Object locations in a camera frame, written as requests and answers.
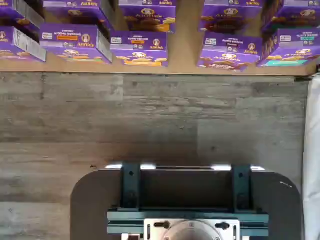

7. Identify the purple Annie's box orange band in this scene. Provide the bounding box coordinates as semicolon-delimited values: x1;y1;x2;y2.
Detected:
109;31;170;68
118;0;177;33

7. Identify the purple Annie's box brown band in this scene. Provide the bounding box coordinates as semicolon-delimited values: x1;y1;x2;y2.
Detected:
198;0;266;35
196;31;261;72

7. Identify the purple Annie's box green band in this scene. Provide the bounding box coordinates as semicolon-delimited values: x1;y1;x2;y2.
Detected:
42;0;112;32
39;23;113;65

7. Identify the purple Annie's box teal band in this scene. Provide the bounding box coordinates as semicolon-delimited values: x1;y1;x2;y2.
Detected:
256;27;318;68
261;0;320;32

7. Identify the purple Annie's snack box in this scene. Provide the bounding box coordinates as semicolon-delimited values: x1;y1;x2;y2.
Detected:
0;0;46;42
0;26;48;63

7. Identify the short teal aluminium bar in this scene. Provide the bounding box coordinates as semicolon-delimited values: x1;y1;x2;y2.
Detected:
120;163;142;210
231;163;253;211

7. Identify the long teal aluminium beam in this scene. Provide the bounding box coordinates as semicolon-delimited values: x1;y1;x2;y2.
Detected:
106;207;270;236

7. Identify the silver mounting plate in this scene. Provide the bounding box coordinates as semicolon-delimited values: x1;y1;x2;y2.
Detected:
143;218;241;240

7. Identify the pale fabric curtain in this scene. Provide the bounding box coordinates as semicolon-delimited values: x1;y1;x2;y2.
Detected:
301;72;320;240

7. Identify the dark rounded base plate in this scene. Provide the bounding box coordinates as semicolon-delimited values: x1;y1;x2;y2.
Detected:
70;163;302;240

